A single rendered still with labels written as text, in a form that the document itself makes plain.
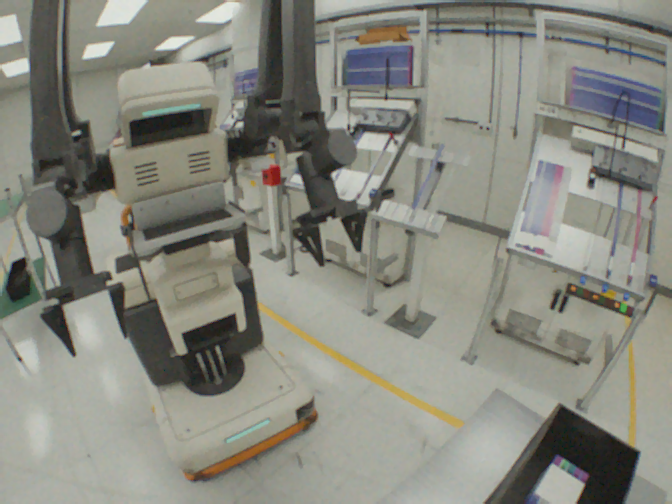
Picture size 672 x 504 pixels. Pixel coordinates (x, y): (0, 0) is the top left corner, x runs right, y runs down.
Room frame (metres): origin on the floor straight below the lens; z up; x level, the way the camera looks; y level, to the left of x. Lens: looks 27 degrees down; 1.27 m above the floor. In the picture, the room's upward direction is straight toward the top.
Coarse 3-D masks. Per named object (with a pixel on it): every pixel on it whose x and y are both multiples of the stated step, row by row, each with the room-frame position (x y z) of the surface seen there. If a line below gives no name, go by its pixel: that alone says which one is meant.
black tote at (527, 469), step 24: (552, 432) 0.19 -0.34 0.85; (576, 432) 0.16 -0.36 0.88; (600, 432) 0.14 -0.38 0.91; (528, 456) 0.14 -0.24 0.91; (552, 456) 0.16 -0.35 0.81; (576, 456) 0.14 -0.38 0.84; (600, 456) 0.11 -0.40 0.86; (624, 456) 0.09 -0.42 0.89; (504, 480) 0.13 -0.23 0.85; (528, 480) 0.13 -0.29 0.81; (600, 480) 0.08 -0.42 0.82; (624, 480) 0.05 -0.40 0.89
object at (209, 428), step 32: (256, 352) 0.96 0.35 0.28; (224, 384) 0.78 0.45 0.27; (256, 384) 0.78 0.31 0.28; (288, 384) 0.79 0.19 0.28; (160, 416) 0.57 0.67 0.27; (192, 416) 0.59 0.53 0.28; (224, 416) 0.61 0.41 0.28; (256, 416) 0.63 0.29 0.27; (288, 416) 0.68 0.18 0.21; (192, 448) 0.46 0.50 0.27; (224, 448) 0.51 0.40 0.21; (256, 448) 0.58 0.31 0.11; (192, 480) 0.40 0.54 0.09
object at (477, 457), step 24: (480, 408) 0.30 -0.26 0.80; (504, 408) 0.29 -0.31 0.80; (528, 408) 0.28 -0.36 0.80; (456, 432) 0.26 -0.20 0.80; (480, 432) 0.25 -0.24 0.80; (504, 432) 0.24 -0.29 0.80; (528, 432) 0.23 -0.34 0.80; (432, 456) 0.22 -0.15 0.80; (456, 456) 0.21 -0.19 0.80; (480, 456) 0.20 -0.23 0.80; (504, 456) 0.19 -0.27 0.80; (408, 480) 0.18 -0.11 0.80; (432, 480) 0.17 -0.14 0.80; (456, 480) 0.17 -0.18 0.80; (480, 480) 0.16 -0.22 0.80
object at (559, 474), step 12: (552, 468) 0.13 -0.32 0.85; (564, 468) 0.12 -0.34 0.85; (576, 468) 0.12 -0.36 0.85; (540, 480) 0.12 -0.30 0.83; (552, 480) 0.11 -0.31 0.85; (564, 480) 0.10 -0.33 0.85; (576, 480) 0.10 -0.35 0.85; (540, 492) 0.10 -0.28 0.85; (552, 492) 0.09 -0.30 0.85; (564, 492) 0.08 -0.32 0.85; (576, 492) 0.08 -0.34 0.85
